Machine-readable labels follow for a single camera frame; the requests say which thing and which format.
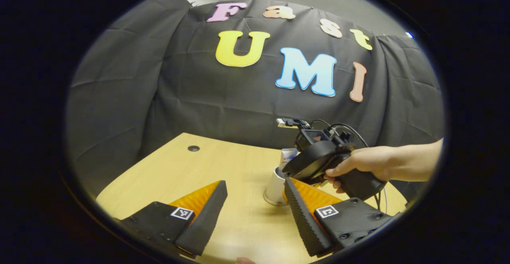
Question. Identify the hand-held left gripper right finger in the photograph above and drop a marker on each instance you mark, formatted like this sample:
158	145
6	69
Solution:
303	220

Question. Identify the light wooden desktop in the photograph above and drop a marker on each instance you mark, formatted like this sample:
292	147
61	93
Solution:
239	176

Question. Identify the black backdrop cloth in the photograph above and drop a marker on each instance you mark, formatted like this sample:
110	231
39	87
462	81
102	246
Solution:
219	104

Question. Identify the white toothpaste tube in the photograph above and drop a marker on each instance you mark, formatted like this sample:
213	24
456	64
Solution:
287	156

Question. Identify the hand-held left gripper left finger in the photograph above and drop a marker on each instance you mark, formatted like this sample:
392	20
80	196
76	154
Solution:
207	220

